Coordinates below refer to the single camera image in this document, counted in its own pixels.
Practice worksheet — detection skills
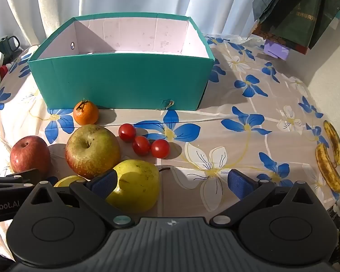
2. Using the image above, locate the green-red apple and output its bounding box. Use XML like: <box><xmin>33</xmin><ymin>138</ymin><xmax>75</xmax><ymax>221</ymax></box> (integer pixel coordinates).
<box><xmin>65</xmin><ymin>124</ymin><xmax>121</xmax><ymax>180</ymax></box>

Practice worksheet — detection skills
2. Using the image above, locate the teal cardboard box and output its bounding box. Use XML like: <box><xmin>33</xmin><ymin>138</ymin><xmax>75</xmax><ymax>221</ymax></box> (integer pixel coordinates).
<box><xmin>27</xmin><ymin>12</ymin><xmax>216</xmax><ymax>111</ymax></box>

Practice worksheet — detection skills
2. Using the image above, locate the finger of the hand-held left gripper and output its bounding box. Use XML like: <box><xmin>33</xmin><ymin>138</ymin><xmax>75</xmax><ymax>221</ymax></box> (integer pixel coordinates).
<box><xmin>0</xmin><ymin>168</ymin><xmax>43</xmax><ymax>190</ymax></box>

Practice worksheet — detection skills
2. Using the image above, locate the orange mandarin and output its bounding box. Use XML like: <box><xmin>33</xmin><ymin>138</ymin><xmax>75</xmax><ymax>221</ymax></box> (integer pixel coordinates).
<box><xmin>73</xmin><ymin>99</ymin><xmax>99</xmax><ymax>126</ymax></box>

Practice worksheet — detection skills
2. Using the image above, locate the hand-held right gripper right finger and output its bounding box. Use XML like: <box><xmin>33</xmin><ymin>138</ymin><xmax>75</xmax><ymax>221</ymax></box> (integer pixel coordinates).
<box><xmin>210</xmin><ymin>169</ymin><xmax>315</xmax><ymax>228</ymax></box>

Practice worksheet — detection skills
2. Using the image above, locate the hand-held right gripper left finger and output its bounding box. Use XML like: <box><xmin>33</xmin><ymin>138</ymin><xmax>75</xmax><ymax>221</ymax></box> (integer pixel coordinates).
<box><xmin>31</xmin><ymin>168</ymin><xmax>134</xmax><ymax>228</ymax></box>

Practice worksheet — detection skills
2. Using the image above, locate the yellow lemon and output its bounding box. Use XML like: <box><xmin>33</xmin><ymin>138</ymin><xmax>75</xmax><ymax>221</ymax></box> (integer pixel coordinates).
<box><xmin>53</xmin><ymin>175</ymin><xmax>87</xmax><ymax>207</ymax></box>

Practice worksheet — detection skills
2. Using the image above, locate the yellow pear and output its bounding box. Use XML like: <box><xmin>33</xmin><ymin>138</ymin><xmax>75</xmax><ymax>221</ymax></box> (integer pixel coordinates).
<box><xmin>106</xmin><ymin>159</ymin><xmax>171</xmax><ymax>214</ymax></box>

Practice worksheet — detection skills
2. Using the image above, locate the dark green mug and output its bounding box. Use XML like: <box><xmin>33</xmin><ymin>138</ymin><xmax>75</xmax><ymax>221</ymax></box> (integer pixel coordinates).
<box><xmin>0</xmin><ymin>35</ymin><xmax>21</xmax><ymax>60</ymax></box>

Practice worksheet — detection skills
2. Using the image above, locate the spotted yellow banana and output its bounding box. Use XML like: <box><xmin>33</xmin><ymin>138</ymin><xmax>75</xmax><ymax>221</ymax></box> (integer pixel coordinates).
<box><xmin>323</xmin><ymin>120</ymin><xmax>340</xmax><ymax>166</ymax></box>
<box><xmin>315</xmin><ymin>143</ymin><xmax>340</xmax><ymax>194</ymax></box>

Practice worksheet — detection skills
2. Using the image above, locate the floral tablecloth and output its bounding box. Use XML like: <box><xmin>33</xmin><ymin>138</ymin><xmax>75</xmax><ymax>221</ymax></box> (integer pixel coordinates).
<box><xmin>0</xmin><ymin>34</ymin><xmax>340</xmax><ymax>261</ymax></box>

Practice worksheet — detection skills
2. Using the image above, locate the red cherry tomato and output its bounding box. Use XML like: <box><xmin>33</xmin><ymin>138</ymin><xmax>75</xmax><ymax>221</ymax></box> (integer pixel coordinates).
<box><xmin>151</xmin><ymin>139</ymin><xmax>170</xmax><ymax>159</ymax></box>
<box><xmin>118</xmin><ymin>123</ymin><xmax>137</xmax><ymax>143</ymax></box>
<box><xmin>132</xmin><ymin>136</ymin><xmax>151</xmax><ymax>156</ymax></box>

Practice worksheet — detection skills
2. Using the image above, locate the red apple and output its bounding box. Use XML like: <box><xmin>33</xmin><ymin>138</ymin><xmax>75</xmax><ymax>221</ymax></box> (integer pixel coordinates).
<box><xmin>10</xmin><ymin>135</ymin><xmax>51</xmax><ymax>176</ymax></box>

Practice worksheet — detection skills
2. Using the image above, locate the dark green gift bag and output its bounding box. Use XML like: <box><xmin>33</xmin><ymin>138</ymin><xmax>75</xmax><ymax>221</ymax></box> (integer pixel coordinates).
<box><xmin>269</xmin><ymin>0</ymin><xmax>325</xmax><ymax>54</ymax></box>

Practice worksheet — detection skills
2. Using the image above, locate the black plastic bag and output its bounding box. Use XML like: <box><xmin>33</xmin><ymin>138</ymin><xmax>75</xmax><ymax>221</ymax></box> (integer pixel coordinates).
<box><xmin>309</xmin><ymin>0</ymin><xmax>340</xmax><ymax>49</ymax></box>

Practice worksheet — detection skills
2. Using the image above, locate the black printed bag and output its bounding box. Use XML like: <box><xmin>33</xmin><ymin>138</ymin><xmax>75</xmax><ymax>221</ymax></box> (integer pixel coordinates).
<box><xmin>326</xmin><ymin>198</ymin><xmax>340</xmax><ymax>261</ymax></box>

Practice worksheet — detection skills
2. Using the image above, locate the purple box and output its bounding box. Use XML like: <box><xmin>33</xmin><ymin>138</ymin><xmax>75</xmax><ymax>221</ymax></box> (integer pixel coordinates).
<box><xmin>263</xmin><ymin>39</ymin><xmax>290</xmax><ymax>61</ymax></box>

